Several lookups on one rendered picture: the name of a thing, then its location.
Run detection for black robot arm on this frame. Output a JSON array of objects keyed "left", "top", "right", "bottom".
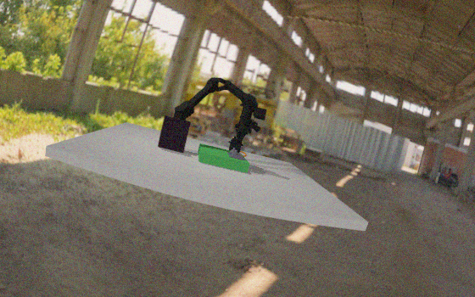
[{"left": 174, "top": 77, "right": 266, "bottom": 132}]

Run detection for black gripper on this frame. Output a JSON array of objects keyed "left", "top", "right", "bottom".
[{"left": 235, "top": 115, "right": 252, "bottom": 144}]

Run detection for green flat plate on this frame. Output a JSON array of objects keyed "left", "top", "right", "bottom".
[{"left": 198, "top": 143, "right": 249, "bottom": 173}]

